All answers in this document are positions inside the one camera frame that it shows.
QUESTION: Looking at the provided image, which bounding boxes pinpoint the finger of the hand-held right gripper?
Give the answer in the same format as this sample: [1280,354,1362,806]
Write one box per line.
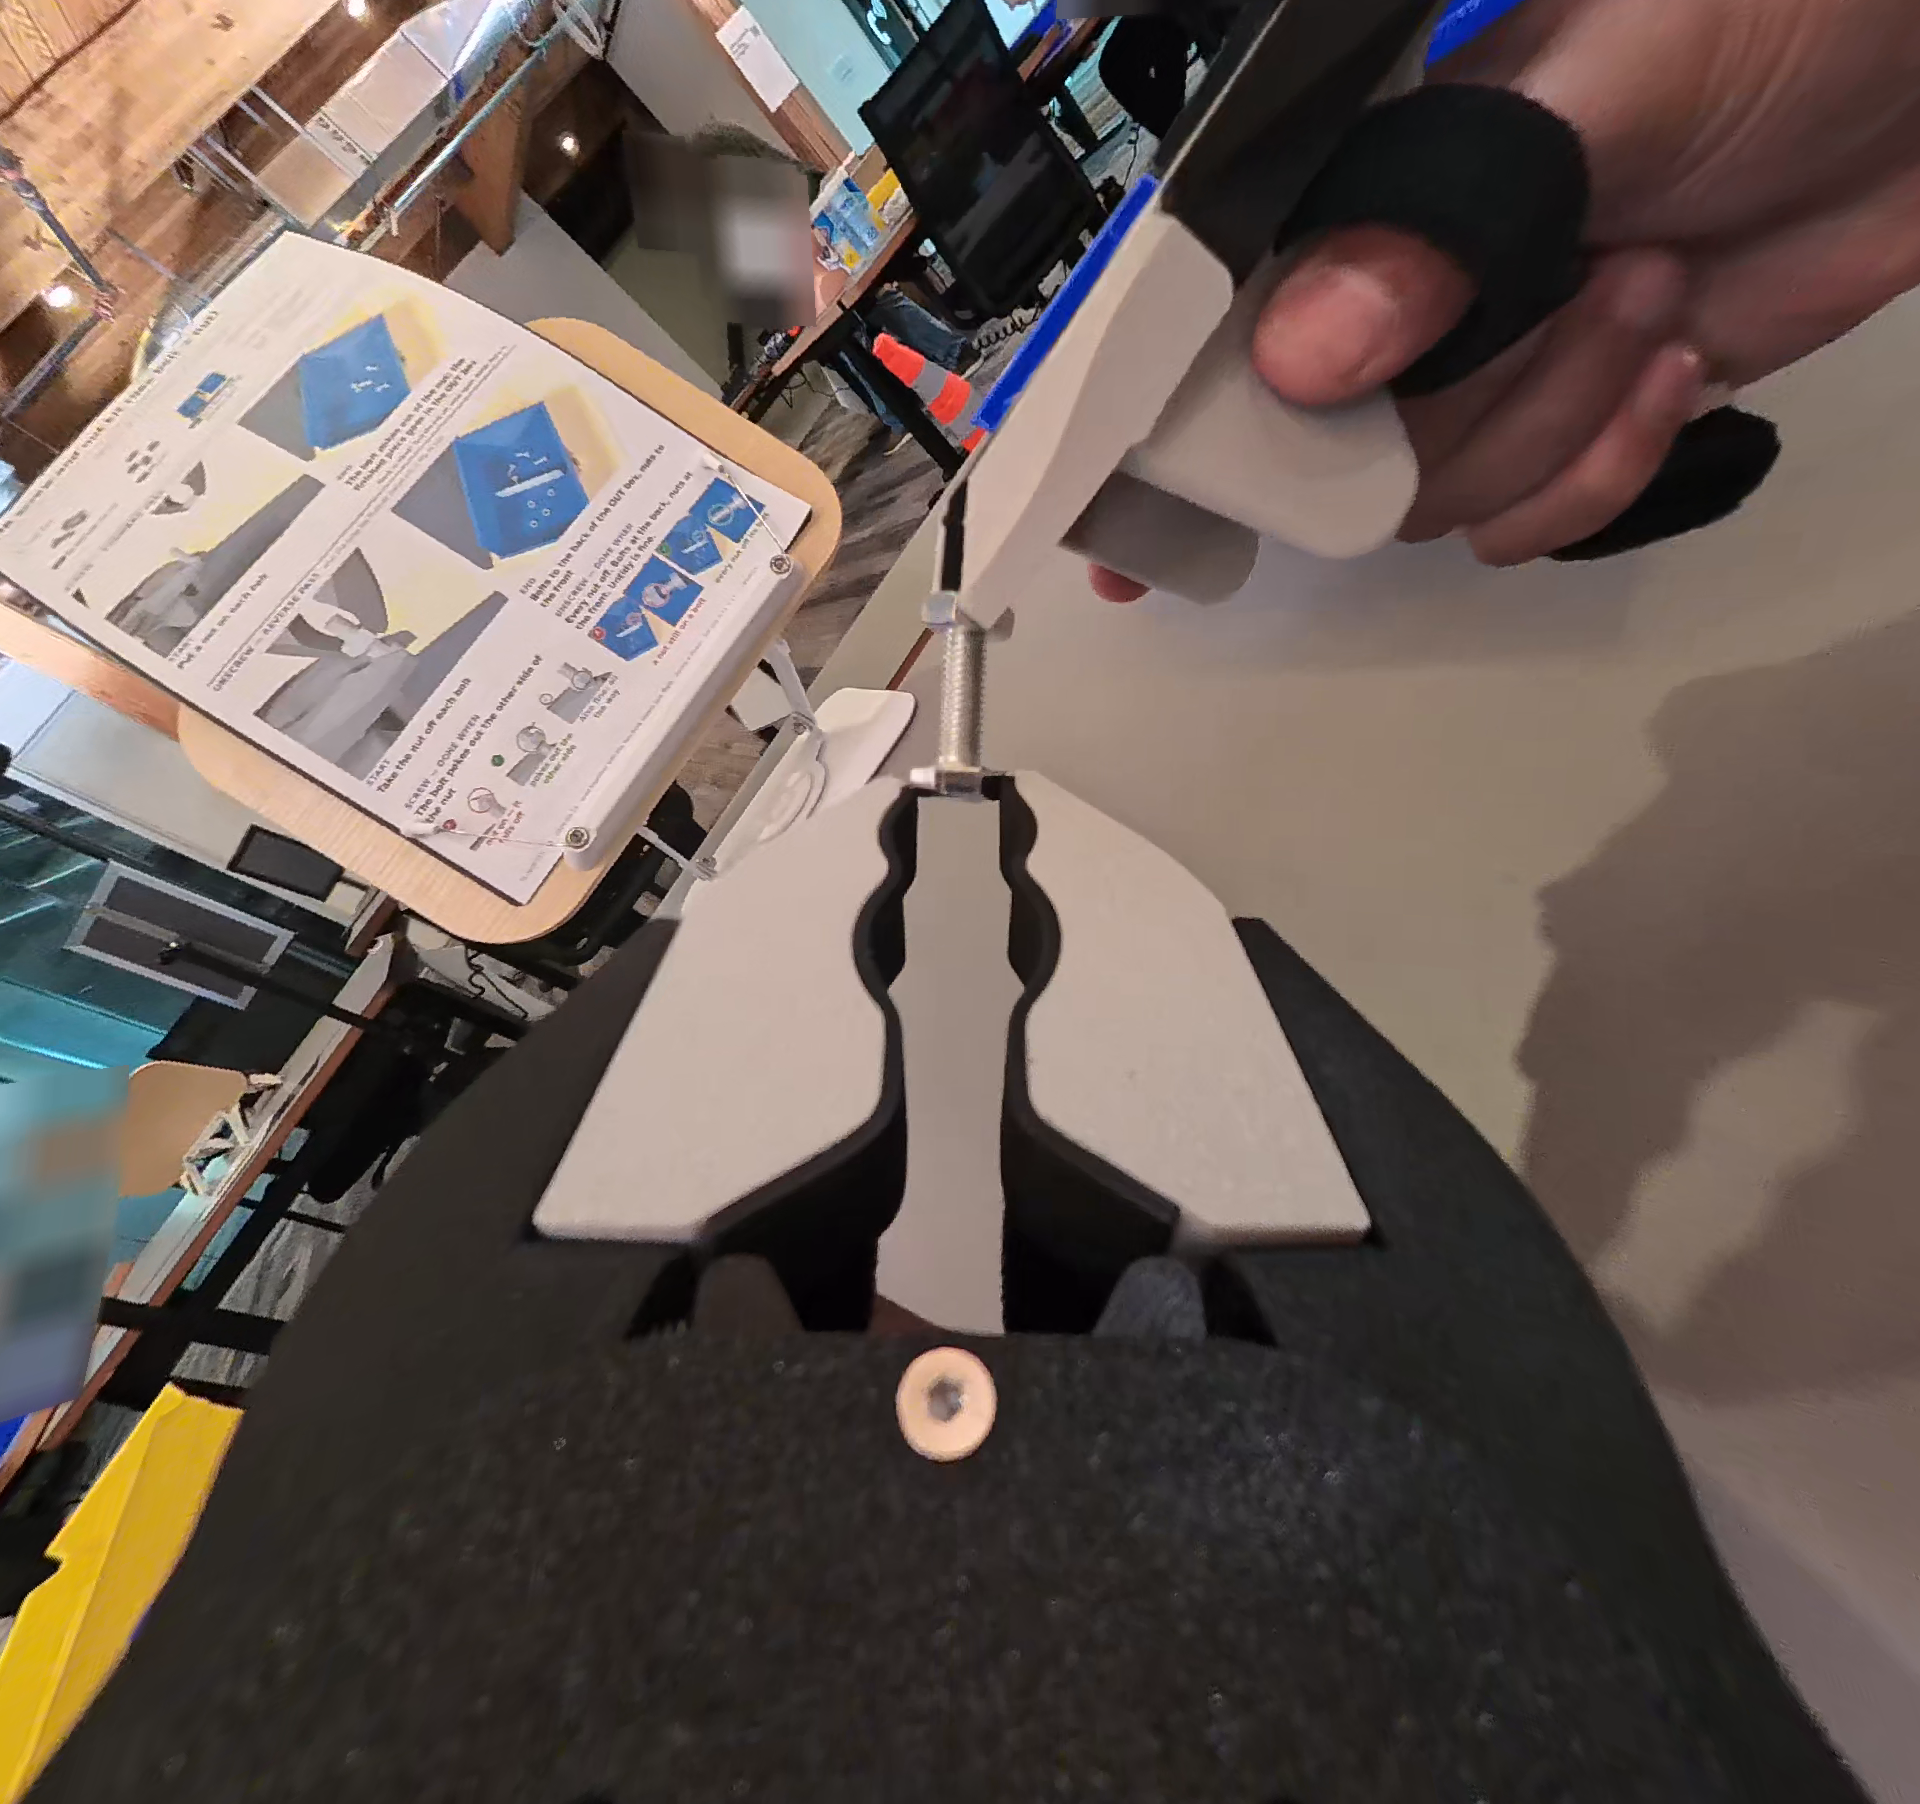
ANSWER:
[958,176,1423,639]

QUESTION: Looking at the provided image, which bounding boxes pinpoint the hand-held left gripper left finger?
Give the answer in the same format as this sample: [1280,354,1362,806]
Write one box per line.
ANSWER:
[530,785,922,1333]

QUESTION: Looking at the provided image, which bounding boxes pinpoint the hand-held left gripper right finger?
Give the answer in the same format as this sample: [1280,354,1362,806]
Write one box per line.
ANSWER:
[994,779,1374,1333]

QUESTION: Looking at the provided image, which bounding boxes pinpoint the blue plastic bin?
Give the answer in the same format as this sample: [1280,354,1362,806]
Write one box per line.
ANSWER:
[973,0,1696,445]

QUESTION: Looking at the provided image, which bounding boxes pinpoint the silver hex bolt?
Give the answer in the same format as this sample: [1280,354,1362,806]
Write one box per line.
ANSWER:
[906,625,1004,801]

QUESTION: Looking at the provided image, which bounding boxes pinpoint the person's right hand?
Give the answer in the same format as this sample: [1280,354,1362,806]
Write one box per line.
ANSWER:
[1087,0,1920,603]

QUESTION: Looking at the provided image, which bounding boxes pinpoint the orange traffic cone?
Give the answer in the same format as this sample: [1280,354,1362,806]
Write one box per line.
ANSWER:
[873,332,994,461]

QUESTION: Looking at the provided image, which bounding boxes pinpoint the black mesh office chair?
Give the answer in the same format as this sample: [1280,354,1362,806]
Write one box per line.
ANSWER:
[859,0,1104,323]

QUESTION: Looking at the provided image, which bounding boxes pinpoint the printed instruction sheet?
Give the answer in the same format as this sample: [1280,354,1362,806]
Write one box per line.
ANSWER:
[0,232,815,908]

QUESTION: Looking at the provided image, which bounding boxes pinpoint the yellow plastic bin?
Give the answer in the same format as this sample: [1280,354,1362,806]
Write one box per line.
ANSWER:
[0,1383,242,1804]

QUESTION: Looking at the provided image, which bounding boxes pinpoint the dark desk cable cover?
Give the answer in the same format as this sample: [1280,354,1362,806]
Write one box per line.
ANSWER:
[232,826,345,894]

